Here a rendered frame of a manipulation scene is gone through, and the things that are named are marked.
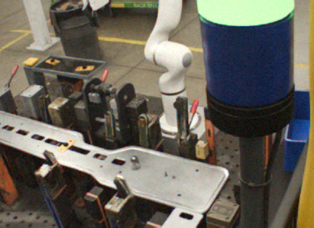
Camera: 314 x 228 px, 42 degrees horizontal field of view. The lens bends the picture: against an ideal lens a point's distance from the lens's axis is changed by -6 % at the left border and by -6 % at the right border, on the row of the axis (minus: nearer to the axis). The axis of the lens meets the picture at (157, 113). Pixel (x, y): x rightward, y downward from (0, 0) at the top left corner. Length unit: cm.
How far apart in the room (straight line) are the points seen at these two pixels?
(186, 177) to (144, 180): 14
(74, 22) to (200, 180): 316
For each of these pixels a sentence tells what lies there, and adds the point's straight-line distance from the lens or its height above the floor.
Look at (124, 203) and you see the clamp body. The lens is 136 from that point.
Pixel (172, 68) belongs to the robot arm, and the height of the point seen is 114.
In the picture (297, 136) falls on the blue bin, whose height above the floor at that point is 103.
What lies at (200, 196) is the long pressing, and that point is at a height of 100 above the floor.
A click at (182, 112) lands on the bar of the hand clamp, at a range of 149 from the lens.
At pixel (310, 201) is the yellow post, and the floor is 159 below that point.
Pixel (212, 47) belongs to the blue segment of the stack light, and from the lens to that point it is 29.
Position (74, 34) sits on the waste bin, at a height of 44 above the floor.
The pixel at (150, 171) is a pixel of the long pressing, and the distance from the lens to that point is 152.
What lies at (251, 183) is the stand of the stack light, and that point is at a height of 172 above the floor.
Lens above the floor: 198
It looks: 33 degrees down
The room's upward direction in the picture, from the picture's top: 10 degrees counter-clockwise
